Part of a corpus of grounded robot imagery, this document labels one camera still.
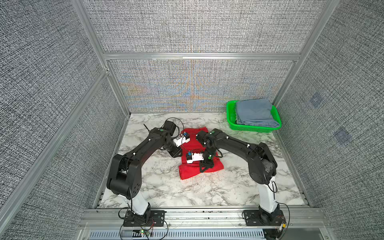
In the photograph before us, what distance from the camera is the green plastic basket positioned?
102 centimetres

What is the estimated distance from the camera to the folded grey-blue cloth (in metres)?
1.02

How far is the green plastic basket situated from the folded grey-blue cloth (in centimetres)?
1
